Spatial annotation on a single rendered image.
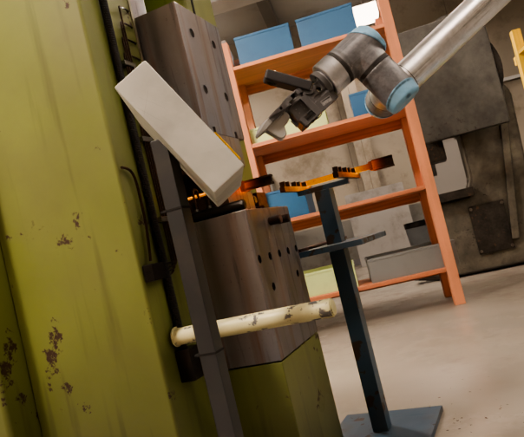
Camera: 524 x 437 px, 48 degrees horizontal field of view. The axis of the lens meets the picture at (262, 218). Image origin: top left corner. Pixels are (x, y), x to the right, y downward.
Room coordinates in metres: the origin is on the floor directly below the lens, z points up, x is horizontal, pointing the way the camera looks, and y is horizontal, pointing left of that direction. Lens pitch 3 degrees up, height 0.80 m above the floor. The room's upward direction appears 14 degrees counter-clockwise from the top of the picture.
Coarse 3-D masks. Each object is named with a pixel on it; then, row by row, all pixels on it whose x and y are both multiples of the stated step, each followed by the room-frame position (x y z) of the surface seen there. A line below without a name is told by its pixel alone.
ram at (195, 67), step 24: (144, 24) 1.72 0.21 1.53; (168, 24) 1.70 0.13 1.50; (192, 24) 1.77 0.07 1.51; (144, 48) 1.73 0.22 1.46; (168, 48) 1.70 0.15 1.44; (192, 48) 1.73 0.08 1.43; (216, 48) 1.91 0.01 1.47; (168, 72) 1.71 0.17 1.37; (192, 72) 1.69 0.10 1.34; (216, 72) 1.86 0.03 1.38; (192, 96) 1.69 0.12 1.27; (216, 96) 1.82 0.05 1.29; (216, 120) 1.78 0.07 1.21
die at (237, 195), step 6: (234, 192) 1.78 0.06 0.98; (240, 192) 1.83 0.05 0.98; (246, 192) 1.87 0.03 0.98; (204, 198) 1.81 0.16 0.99; (228, 198) 1.73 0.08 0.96; (234, 198) 1.77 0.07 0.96; (240, 198) 1.82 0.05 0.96; (246, 198) 1.86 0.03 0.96; (252, 198) 1.91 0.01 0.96; (192, 204) 1.77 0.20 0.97; (198, 204) 1.77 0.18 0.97; (204, 204) 1.76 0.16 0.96; (222, 204) 1.74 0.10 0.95; (246, 204) 1.85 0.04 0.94; (252, 204) 1.90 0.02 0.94; (192, 210) 1.77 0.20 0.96; (240, 210) 1.80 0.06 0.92
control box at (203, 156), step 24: (144, 72) 1.10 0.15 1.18; (144, 96) 1.10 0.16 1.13; (168, 96) 1.10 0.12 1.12; (144, 120) 1.11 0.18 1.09; (168, 120) 1.10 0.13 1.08; (192, 120) 1.10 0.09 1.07; (168, 144) 1.10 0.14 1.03; (192, 144) 1.10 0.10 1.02; (216, 144) 1.11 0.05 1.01; (192, 168) 1.10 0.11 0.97; (216, 168) 1.11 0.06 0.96; (240, 168) 1.11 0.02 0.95; (216, 192) 1.13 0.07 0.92
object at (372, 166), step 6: (384, 156) 2.26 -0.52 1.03; (390, 156) 2.25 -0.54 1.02; (372, 162) 2.28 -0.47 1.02; (378, 162) 2.27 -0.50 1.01; (384, 162) 2.26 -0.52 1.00; (390, 162) 2.26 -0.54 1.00; (360, 168) 2.29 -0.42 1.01; (366, 168) 2.29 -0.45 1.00; (372, 168) 2.27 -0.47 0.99; (378, 168) 2.27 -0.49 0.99; (330, 174) 2.34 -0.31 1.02; (312, 180) 2.37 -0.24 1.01; (318, 180) 2.36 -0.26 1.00; (324, 180) 2.35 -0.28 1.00
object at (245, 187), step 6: (270, 174) 1.80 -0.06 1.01; (246, 180) 1.82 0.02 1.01; (252, 180) 1.82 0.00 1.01; (258, 180) 1.82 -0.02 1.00; (264, 180) 1.81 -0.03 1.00; (270, 180) 1.81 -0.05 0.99; (240, 186) 1.82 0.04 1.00; (246, 186) 1.83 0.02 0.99; (252, 186) 1.82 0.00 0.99; (258, 186) 1.81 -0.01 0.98; (192, 198) 1.90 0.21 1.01
